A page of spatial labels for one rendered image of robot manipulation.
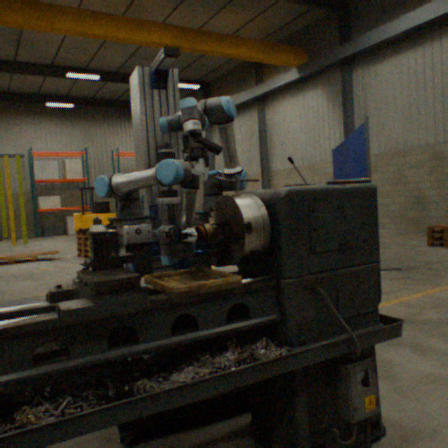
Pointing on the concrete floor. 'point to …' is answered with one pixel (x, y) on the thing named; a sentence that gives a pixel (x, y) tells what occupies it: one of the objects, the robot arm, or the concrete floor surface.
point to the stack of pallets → (83, 243)
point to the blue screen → (354, 158)
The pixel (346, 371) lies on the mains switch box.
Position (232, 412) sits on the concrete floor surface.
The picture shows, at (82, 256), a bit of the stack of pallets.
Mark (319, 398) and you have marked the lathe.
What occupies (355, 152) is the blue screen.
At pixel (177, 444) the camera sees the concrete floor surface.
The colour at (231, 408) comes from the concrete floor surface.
